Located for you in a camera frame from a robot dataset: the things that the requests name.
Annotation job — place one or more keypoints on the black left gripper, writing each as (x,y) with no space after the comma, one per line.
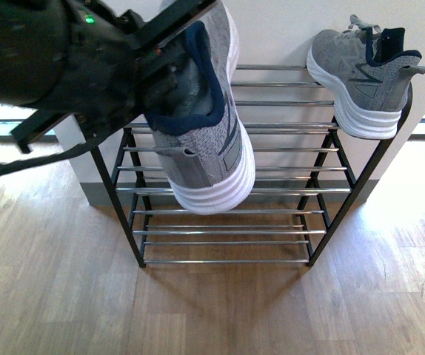
(114,68)

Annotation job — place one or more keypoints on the grey knit sneaker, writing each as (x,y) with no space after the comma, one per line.
(200,140)
(369,72)

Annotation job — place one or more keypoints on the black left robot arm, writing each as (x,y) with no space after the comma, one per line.
(34,37)

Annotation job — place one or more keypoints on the black metal shoe rack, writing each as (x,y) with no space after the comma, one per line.
(296,206)

